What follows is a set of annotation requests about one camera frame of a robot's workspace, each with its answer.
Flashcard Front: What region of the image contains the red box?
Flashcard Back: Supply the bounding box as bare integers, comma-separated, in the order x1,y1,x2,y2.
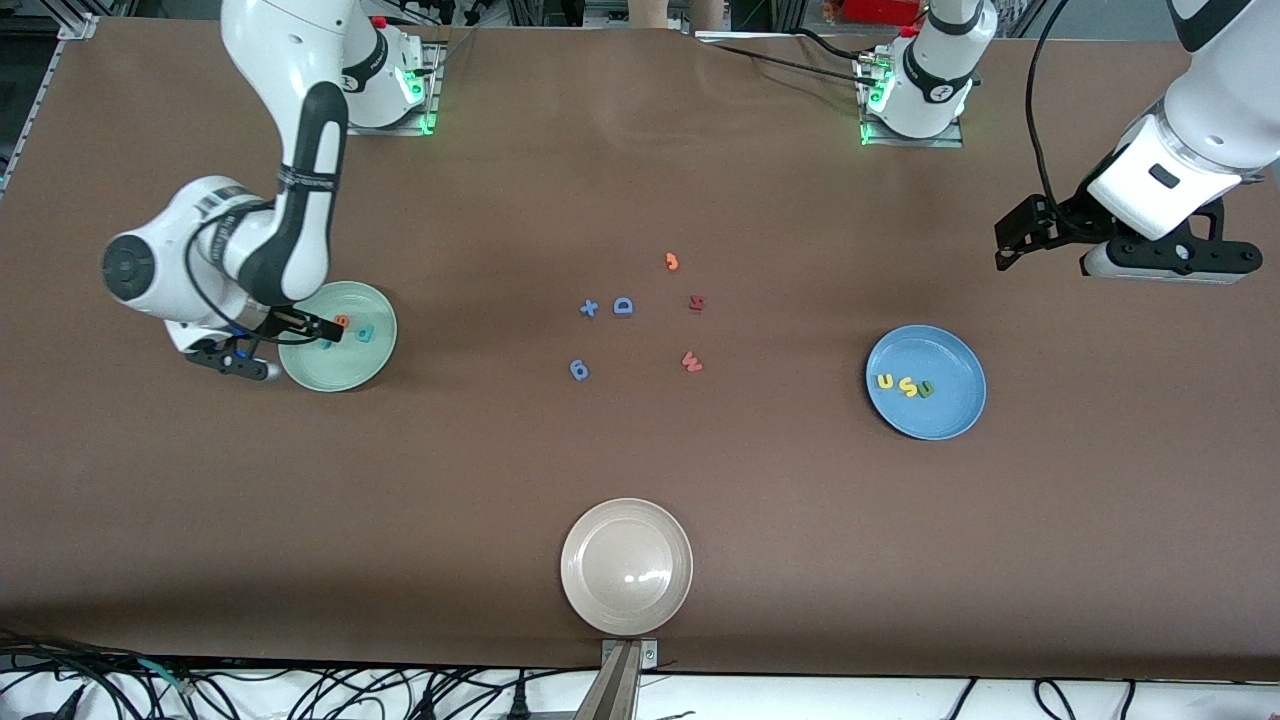
845,0,926,26

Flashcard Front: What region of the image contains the aluminium camera post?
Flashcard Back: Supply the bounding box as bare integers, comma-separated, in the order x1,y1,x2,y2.
575,638,661,720

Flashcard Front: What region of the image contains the beige plate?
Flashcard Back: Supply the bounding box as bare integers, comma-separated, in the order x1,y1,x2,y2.
560,498,694,638

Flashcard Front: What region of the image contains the black table cable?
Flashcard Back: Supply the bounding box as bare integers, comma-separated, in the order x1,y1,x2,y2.
700,40,871,86
790,28,886,66

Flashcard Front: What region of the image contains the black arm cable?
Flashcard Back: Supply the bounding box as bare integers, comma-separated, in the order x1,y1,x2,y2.
183,205,301,341
1027,0,1063,211

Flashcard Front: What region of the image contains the light green plate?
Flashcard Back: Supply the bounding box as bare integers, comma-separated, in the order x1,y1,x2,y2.
278,281,399,393

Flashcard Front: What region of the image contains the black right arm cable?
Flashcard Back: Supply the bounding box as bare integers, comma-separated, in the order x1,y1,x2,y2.
183,205,301,341

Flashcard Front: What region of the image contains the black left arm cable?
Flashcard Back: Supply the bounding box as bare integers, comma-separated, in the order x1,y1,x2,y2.
1027,0,1063,211

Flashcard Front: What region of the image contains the teal cable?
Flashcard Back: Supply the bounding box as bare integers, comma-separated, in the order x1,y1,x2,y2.
138,658,196,696

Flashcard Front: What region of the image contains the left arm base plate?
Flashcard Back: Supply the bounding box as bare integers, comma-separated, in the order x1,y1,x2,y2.
858,50,966,149

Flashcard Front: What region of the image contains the blue plate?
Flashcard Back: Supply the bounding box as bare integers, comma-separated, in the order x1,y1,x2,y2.
865,325,988,441

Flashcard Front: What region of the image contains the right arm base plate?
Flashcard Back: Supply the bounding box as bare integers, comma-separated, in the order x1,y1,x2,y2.
333,40,446,136

